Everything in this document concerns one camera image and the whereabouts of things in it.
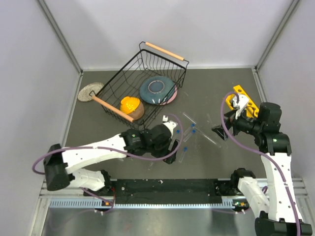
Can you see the pink plate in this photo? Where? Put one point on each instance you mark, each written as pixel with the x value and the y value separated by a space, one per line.
pixel 172 98

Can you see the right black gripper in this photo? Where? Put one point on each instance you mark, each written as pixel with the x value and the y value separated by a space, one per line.
pixel 235 122

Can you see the blue capped tube middle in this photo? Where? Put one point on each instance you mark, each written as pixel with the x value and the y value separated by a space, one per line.
pixel 189 135

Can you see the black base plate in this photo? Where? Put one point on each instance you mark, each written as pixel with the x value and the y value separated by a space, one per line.
pixel 169 191

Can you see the short glass test tube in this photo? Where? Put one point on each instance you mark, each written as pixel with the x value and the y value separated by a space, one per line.
pixel 189 117

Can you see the blue capped tube upper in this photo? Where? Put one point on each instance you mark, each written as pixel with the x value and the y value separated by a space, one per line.
pixel 188 130

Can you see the yellow and brown bowl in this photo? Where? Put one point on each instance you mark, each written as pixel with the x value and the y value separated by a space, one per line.
pixel 132 106

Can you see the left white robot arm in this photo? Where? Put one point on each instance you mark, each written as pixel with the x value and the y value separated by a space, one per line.
pixel 67 168

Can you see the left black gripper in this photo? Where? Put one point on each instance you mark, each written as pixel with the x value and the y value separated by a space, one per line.
pixel 166 150

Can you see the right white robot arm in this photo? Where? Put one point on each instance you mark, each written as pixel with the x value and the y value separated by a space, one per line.
pixel 276 214

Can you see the blue capped tube lower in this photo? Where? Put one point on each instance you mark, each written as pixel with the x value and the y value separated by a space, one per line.
pixel 183 154

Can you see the blue ceramic plate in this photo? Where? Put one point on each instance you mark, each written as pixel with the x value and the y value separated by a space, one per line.
pixel 157 89

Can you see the woven round coaster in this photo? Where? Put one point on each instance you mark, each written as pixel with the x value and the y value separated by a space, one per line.
pixel 88 91

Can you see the yellow test tube rack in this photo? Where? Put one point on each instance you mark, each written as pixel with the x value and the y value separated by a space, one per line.
pixel 251 110

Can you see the black wire basket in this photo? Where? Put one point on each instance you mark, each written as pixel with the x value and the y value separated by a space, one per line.
pixel 153 75

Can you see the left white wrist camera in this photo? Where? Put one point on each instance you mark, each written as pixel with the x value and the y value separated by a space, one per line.
pixel 171 125

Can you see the glass test tube right lower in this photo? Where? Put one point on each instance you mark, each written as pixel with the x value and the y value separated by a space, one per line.
pixel 222 142

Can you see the glass test tube right upper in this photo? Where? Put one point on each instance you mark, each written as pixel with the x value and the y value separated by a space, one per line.
pixel 209 120

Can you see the long glass test tube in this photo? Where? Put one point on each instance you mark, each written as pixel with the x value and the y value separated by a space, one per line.
pixel 207 137

